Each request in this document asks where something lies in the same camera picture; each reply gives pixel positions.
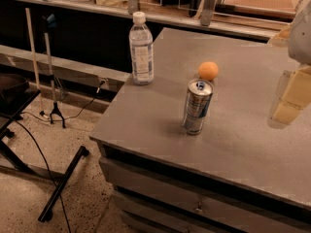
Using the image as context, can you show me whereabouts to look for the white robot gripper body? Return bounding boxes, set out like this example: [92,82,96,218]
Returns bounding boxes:
[288,1,311,65]

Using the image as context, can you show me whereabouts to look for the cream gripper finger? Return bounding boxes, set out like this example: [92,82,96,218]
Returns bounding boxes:
[268,25,292,47]
[271,65,311,125]

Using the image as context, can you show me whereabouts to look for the silver redbull can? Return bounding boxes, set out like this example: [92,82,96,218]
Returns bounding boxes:
[182,79,214,135]

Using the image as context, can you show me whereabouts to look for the orange ball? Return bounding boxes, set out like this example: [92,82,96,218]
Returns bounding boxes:
[198,62,219,81]

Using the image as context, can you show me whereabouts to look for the grey drawer cabinet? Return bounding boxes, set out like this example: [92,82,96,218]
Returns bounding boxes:
[91,29,311,233]

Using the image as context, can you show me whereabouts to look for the clear plastic water bottle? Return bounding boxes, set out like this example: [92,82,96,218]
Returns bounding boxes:
[129,12,155,85]

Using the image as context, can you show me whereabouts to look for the black tripod stand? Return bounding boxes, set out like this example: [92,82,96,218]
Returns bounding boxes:
[42,14,65,128]

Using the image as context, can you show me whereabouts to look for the white thin stick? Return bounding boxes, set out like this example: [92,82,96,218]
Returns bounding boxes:
[25,8,49,119]

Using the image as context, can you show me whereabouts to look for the grey wall shelf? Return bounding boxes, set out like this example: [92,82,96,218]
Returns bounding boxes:
[15,0,302,39]

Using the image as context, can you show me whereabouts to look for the black floor cable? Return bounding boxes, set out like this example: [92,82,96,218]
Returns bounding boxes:
[0,112,73,233]

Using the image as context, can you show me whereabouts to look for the black metal stand frame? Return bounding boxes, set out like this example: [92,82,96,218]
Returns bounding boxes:
[0,73,90,223]

